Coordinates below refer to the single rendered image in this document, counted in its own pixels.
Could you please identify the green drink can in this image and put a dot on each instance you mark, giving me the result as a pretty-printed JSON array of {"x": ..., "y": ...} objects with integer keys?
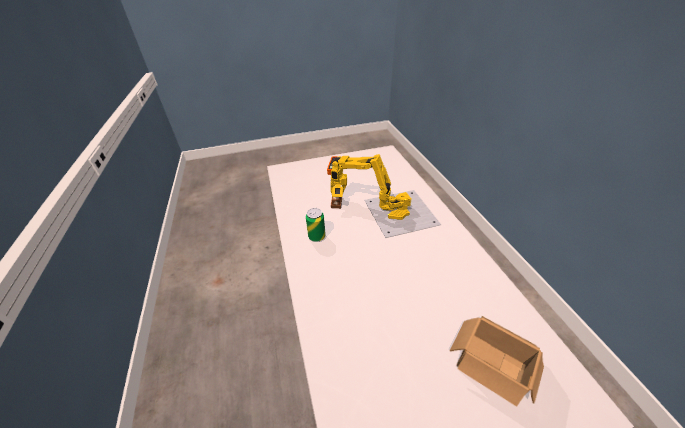
[{"x": 315, "y": 224}]

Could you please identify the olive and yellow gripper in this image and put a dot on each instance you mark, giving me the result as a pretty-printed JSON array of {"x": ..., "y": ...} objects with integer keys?
[{"x": 336, "y": 189}]

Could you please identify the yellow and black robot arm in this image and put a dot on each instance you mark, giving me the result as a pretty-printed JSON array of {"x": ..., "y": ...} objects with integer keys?
[{"x": 401, "y": 201}]

